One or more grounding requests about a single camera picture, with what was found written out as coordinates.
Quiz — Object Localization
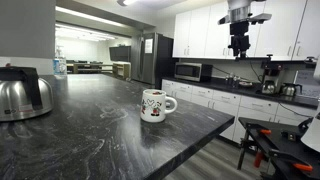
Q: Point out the small dish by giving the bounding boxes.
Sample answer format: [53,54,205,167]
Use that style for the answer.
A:
[238,80,255,89]

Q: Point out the small steel coffee pot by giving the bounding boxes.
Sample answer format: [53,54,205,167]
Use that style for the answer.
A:
[261,80,277,96]

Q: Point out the large steel coffee carafe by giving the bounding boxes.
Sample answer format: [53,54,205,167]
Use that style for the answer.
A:
[0,63,55,123]

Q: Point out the white paper sheet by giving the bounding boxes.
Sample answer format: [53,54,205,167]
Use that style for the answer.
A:
[144,38,154,55]

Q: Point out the black cabinet front cable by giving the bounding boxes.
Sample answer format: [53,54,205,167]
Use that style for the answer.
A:
[277,101,314,119]

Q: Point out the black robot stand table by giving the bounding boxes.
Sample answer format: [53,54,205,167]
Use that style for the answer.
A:
[236,116,320,180]

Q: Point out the small black box device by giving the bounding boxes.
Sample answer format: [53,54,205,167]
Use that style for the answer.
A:
[281,130,298,142]

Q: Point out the orange handled clamp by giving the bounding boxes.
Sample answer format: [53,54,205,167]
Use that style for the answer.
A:
[268,148,315,173]
[245,123,273,136]
[253,150,265,169]

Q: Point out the steel pot with black handle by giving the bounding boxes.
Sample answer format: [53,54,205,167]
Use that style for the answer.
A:
[280,82,304,98]

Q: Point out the wooden background table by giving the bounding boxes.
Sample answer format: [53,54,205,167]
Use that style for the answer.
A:
[66,60,132,80]

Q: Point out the black wall television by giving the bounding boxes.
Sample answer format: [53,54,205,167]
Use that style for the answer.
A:
[108,45,132,63]

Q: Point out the black wall power cable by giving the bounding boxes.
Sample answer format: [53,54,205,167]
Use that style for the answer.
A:
[212,65,252,83]

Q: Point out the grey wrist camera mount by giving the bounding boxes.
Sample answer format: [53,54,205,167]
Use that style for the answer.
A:
[217,12,273,26]

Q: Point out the white cartoon print mug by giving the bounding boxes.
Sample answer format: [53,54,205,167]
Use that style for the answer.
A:
[139,88,179,124]

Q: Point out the cluster of condiment shakers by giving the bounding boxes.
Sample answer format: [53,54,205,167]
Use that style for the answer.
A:
[224,73,242,89]

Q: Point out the steel microwave oven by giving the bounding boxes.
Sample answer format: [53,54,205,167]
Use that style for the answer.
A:
[174,61,214,83]

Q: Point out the stainless steel refrigerator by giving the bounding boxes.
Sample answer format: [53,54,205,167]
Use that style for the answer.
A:
[130,31,175,90]

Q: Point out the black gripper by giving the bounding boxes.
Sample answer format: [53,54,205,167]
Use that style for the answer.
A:
[228,21,251,58]

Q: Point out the black kitchen countertop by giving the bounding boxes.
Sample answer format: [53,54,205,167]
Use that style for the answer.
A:
[161,76,320,110]

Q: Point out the white lower drawer cabinets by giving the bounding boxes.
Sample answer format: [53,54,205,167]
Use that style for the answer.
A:
[161,79,318,145]

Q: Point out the white upper wall cabinets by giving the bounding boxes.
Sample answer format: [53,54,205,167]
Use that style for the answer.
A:
[171,0,320,62]

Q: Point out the ceiling light fixture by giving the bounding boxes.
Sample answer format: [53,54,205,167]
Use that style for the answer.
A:
[116,0,138,7]

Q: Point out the grey wall sign board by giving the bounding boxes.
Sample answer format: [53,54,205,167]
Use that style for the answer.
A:
[293,68,320,98]

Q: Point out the clear plastic water bottle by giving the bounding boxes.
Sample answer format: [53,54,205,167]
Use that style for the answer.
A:
[52,46,68,76]

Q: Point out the black drip coffee maker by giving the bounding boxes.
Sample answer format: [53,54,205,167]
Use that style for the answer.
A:
[259,54,285,96]

